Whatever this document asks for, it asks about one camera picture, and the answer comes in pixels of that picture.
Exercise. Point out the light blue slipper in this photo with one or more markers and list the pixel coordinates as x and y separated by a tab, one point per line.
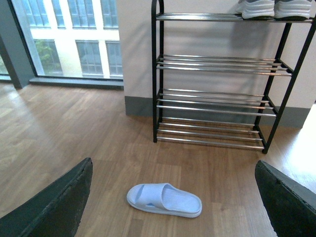
163	198

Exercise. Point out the grey knit sneaker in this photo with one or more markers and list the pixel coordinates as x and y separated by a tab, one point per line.
293	9
252	9

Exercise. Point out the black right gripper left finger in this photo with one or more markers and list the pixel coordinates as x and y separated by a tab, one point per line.
56	211

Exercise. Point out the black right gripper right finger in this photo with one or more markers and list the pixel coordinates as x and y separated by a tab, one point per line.
291	207

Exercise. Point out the black metal shoe rack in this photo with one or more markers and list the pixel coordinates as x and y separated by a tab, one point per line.
211	98

